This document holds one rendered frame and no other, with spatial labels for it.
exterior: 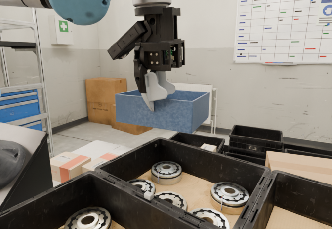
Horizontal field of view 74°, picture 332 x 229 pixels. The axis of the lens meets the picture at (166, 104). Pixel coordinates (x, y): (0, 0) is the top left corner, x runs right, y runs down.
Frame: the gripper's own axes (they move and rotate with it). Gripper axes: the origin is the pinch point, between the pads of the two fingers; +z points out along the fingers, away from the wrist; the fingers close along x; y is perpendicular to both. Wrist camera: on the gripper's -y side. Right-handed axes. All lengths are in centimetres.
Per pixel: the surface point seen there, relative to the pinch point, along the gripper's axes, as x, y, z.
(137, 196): -8.9, 0.2, 18.5
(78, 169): 12, -47, 39
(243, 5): 297, -27, -40
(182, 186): 11.9, 2.0, 31.0
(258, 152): 124, 18, 79
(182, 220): -10.9, 11.9, 18.2
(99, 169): -4.0, -15.7, 19.2
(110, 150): 42, -56, 48
